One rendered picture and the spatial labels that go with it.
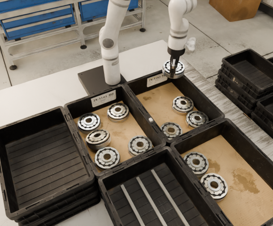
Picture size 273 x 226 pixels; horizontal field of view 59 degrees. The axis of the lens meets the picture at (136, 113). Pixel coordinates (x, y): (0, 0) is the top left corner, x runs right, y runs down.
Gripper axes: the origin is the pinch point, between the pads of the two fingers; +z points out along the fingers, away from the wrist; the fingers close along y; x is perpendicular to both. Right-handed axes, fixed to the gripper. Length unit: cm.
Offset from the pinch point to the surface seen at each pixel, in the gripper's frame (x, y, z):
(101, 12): -97, -163, 63
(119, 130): -19.0, 25.8, 17.2
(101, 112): -30.6, 17.7, 17.2
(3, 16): -168, -95, 42
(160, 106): -3.2, 7.2, 17.2
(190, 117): 11.5, 13.7, 14.0
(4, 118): -86, 23, 30
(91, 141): -27.6, 38.2, 11.9
